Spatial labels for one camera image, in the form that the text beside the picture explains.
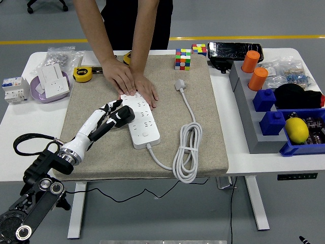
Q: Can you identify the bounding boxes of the person's left hand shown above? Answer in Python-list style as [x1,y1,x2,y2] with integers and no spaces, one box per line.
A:
[117,72,159,111]

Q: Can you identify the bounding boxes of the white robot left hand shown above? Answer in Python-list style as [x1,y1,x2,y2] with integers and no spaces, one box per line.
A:
[60,99,127,163]

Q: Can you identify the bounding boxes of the person's right hand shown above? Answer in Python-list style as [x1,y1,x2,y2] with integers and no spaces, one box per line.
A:
[101,57,137,97]

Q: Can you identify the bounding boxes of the black plug adapter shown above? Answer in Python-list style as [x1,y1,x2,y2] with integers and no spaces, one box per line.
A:
[111,105,136,129]

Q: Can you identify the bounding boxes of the white power strip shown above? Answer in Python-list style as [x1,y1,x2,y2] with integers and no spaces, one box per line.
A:
[120,93,161,150]

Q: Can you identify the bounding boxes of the thin black adapter cord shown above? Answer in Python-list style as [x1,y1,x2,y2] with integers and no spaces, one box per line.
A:
[63,177,209,203]

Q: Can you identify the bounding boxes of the small yellow tape measure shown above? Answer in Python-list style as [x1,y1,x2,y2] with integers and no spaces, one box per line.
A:
[123,50,133,66]

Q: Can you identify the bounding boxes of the beige mat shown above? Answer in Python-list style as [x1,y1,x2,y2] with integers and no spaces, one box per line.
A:
[52,54,229,181]

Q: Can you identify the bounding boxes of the large yellow tape measure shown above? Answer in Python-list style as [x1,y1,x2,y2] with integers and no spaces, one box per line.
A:
[73,66,93,83]

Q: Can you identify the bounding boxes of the large Rubik's cube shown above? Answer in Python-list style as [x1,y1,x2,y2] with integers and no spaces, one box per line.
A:
[174,48,192,71]

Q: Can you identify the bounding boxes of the person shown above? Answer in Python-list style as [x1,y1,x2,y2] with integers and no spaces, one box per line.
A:
[101,0,174,51]

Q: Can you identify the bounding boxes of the white table leg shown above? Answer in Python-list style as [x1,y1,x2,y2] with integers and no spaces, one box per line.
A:
[67,181,88,239]
[245,176,270,231]

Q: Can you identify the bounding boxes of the purple bowl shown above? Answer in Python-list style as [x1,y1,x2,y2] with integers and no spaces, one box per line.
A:
[29,70,71,104]

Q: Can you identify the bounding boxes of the clear bag of screws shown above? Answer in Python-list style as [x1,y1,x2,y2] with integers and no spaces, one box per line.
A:
[45,45,84,74]

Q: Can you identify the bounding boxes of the black table control panel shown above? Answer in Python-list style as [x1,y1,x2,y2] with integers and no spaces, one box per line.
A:
[277,172,318,181]

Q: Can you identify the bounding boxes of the small Rubik's cube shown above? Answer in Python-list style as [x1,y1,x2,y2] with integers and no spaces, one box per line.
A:
[191,43,208,57]

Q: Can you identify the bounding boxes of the black holder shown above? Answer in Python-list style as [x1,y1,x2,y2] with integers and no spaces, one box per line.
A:
[208,58,233,74]

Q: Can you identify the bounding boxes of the white circuit breaker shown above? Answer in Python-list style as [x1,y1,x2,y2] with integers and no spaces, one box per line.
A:
[2,76,30,105]

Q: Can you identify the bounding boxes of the small grey peg base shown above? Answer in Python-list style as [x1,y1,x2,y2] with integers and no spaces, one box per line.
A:
[229,60,254,94]

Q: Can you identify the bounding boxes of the blue storage bin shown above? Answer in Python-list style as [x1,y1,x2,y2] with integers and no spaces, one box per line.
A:
[279,108,325,158]

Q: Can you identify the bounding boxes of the black foil wrapped box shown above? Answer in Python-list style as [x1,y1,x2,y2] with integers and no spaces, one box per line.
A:
[207,41,264,64]

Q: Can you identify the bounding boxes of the grey under-table box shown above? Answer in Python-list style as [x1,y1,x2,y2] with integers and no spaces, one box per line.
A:
[216,176,238,190]

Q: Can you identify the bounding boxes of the orange cylinder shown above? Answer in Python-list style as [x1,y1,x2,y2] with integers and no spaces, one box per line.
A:
[248,67,269,92]
[241,50,261,74]

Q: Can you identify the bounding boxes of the dark capacitors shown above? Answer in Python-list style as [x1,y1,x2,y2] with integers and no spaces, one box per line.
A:
[304,115,325,145]

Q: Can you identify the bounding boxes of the yellow lemon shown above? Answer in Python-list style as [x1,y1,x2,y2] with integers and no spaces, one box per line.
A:
[284,117,310,145]

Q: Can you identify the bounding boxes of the black office chair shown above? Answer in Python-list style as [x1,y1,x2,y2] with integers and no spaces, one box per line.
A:
[26,0,69,15]

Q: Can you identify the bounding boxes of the long grey peg base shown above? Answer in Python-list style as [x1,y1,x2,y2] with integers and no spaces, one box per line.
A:
[233,76,289,155]

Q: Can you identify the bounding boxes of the blue block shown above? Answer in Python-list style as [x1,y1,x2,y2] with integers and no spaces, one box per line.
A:
[252,88,277,112]
[258,111,287,137]

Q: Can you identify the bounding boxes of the clear bag of small parts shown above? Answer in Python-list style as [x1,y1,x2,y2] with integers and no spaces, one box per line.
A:
[258,60,280,89]

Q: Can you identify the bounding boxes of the black cloth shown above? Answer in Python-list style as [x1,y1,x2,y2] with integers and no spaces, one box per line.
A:
[273,83,323,110]

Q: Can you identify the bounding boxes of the clear bag of resistors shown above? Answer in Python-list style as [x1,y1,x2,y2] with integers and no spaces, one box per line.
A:
[276,56,318,90]

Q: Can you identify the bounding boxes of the white wall switch plate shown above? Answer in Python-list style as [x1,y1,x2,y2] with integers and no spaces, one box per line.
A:
[81,50,102,67]

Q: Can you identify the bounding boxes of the white power strip cable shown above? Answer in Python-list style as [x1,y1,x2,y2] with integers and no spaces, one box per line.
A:
[145,78,203,184]

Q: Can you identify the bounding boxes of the white wall socket panel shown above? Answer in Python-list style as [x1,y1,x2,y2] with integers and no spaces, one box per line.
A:
[43,76,71,99]

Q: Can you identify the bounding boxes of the white switch panel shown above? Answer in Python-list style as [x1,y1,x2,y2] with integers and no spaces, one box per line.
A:
[36,63,64,88]

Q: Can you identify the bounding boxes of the black hanging cable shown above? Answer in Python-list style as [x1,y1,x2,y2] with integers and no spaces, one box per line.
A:
[230,176,239,244]

